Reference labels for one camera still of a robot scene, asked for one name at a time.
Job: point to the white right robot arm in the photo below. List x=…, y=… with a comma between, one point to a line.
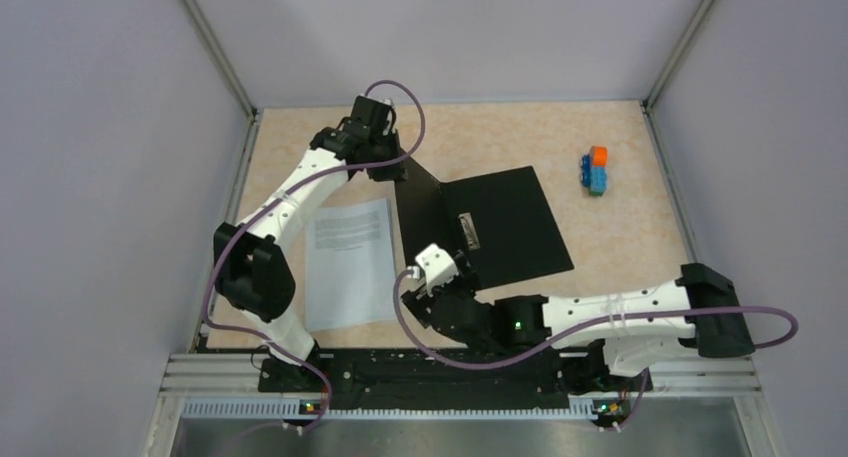
x=697, y=313

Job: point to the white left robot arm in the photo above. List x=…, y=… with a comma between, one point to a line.
x=251, y=270

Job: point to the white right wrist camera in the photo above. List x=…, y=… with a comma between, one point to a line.
x=434, y=265

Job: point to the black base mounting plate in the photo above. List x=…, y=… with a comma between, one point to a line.
x=355, y=379

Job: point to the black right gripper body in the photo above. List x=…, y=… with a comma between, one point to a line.
x=463, y=288

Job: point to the white printed paper stack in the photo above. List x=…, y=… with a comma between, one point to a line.
x=350, y=266

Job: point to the aluminium frame rail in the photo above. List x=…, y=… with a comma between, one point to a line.
x=224, y=383

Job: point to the colourful toy block stack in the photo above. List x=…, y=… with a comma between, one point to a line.
x=593, y=166

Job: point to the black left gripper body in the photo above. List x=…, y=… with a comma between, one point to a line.
x=386, y=145

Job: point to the teal folder black inside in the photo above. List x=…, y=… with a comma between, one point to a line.
x=501, y=222

